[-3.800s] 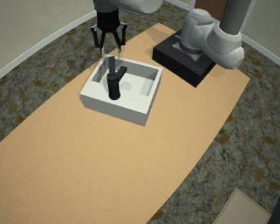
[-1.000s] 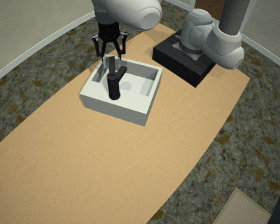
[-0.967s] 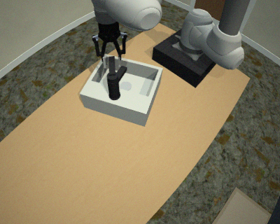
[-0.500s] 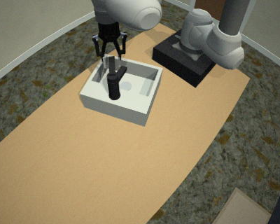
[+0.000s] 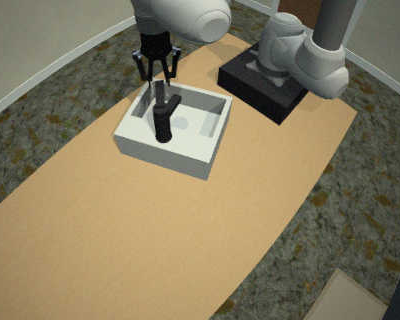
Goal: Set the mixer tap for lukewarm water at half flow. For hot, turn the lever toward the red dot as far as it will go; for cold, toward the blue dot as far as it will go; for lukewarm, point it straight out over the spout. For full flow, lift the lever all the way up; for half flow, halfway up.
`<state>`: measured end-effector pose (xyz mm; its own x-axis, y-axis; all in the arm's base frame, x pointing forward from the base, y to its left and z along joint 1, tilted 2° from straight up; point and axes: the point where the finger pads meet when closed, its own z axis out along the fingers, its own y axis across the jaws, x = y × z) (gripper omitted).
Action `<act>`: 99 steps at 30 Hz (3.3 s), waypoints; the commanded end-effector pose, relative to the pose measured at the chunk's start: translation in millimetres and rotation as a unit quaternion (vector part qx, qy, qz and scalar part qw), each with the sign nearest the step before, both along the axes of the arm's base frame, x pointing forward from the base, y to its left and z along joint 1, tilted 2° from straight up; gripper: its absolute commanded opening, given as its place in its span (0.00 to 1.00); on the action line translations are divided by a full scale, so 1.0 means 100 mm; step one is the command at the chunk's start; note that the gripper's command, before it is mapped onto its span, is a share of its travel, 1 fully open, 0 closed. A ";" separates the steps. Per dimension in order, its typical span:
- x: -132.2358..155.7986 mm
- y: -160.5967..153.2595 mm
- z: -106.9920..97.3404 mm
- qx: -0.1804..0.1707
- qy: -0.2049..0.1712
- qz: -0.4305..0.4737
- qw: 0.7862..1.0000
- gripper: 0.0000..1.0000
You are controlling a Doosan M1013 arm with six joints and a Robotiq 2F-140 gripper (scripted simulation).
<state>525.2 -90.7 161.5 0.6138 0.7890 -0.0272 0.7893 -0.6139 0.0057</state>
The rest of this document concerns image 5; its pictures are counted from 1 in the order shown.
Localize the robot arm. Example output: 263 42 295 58
130 0 357 100

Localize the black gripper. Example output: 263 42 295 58
132 31 181 98

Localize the white sink basin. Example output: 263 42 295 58
114 81 233 181

